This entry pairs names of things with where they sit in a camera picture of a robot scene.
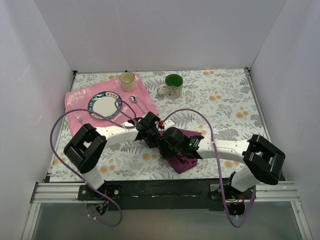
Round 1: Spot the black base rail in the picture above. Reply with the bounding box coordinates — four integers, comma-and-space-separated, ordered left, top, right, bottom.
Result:
77, 178, 257, 212

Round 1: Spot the white plate blue rim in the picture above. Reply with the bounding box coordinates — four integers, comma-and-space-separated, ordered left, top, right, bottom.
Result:
87, 91, 123, 119

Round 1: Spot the purple satin napkin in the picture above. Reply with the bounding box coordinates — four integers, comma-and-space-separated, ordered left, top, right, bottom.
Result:
162, 129, 202, 174

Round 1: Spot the small silver fork on placemat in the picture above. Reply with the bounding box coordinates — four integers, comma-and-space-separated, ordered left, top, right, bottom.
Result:
75, 114, 84, 125

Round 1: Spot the green floral mug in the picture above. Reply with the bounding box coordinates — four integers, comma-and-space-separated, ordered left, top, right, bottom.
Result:
156, 73, 184, 100

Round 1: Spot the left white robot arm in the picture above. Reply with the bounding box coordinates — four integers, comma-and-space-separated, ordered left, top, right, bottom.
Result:
63, 112, 160, 200

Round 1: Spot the floral tablecloth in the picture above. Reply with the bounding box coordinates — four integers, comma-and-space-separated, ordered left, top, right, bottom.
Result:
49, 68, 278, 183

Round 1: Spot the pink cloth placemat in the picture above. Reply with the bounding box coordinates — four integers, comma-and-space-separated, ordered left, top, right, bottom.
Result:
64, 73, 159, 124

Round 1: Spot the silver spoon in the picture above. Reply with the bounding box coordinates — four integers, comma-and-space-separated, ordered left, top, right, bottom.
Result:
129, 95, 147, 115

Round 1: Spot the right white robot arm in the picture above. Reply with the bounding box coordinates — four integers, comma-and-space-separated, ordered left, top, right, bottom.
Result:
157, 127, 286, 199

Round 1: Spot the cream ceramic cup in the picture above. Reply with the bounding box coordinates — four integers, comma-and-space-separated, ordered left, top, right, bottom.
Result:
119, 71, 136, 92

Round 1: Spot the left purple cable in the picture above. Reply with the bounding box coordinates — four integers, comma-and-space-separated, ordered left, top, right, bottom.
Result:
49, 99, 141, 227

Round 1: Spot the aluminium frame rail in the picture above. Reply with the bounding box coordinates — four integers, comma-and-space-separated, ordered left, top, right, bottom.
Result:
26, 68, 316, 240

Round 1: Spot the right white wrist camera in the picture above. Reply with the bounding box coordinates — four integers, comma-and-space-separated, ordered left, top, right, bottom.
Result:
158, 120, 176, 131

